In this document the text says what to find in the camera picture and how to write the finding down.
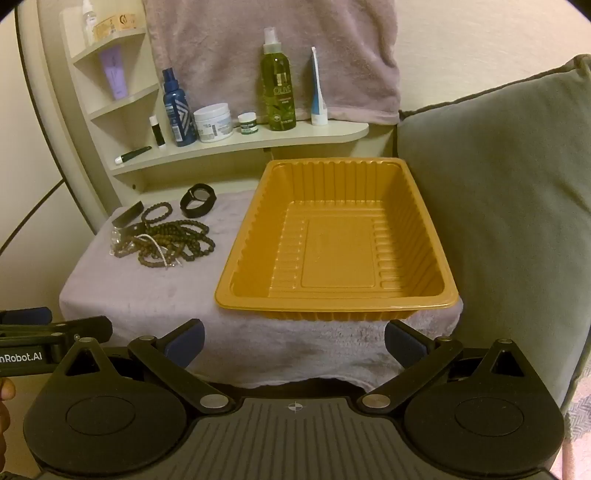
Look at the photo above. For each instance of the orange plastic tray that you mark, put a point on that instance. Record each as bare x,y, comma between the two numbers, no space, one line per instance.
337,249

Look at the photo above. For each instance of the grey patterned cloth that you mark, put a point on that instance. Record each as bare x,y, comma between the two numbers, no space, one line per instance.
579,424

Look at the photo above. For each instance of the dark green tube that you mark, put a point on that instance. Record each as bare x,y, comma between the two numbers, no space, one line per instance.
136,153

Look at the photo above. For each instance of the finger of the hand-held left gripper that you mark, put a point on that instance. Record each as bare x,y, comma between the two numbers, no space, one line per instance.
34,315
92,327

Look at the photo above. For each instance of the white cream jar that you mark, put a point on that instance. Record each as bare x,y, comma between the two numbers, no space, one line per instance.
213,123

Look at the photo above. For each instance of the grey cushion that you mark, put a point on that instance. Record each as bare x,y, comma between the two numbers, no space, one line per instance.
498,207

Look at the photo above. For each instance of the tan cardboard box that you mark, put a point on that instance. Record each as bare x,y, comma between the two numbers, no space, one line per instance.
115,23

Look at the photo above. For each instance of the blue and white tube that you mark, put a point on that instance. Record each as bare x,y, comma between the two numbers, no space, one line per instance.
317,101

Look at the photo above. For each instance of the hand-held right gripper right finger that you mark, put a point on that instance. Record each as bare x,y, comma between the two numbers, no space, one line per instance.
402,342

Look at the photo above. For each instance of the blue spray bottle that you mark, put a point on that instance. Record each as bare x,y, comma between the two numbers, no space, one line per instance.
179,110

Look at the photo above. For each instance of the black wrist watch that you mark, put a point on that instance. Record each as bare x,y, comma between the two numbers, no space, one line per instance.
187,207

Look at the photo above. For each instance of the purple tube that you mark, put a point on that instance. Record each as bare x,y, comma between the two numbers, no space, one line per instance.
113,74

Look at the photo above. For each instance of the person's left hand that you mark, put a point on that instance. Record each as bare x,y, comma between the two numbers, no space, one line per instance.
5,390

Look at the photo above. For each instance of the green spray bottle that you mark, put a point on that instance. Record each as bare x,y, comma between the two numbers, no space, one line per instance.
277,87

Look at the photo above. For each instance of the small green-labelled jar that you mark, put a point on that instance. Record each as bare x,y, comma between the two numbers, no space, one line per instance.
247,124

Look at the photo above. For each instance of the mauve hanging towel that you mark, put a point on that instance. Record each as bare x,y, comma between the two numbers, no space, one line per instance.
221,55

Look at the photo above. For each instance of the cream corner shelf unit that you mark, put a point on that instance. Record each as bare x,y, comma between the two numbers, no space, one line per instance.
295,134

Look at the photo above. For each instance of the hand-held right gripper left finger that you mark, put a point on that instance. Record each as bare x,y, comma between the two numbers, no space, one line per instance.
188,342

